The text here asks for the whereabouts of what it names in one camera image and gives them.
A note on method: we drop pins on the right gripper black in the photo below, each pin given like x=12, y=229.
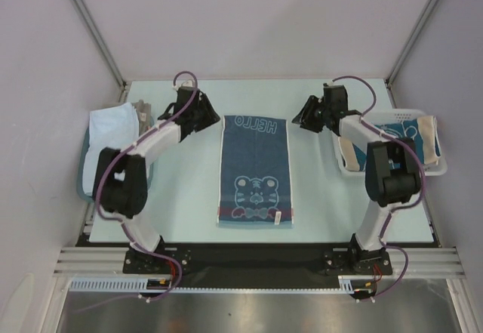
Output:
x=312, y=112

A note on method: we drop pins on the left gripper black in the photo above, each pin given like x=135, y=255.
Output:
x=210, y=116

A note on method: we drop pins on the dark blue towel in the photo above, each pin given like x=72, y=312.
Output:
x=255, y=172

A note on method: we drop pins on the teal beige Doraemon towel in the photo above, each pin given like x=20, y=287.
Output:
x=422, y=130

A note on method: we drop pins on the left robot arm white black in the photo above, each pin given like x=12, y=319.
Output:
x=121, y=181

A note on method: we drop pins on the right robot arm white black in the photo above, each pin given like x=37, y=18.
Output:
x=394, y=176

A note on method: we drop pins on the grey pink folded towel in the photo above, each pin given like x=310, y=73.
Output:
x=144, y=115

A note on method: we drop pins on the light blue folded towel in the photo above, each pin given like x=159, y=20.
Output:
x=113, y=127

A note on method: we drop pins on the translucent teal tray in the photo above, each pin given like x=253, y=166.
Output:
x=79, y=182

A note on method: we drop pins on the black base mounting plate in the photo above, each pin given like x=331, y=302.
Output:
x=287, y=264

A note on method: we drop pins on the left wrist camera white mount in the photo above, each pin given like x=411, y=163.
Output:
x=184, y=84

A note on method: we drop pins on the white slotted cable duct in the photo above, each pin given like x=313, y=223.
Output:
x=156, y=286

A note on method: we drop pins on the left corner aluminium post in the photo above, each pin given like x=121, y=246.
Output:
x=83, y=11

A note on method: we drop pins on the corner aluminium post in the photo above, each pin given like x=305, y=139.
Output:
x=83, y=11
x=416, y=31

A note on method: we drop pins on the right corner aluminium post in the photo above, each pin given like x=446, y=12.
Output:
x=416, y=31

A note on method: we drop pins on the aluminium extrusion rail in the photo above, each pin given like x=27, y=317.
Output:
x=424, y=263

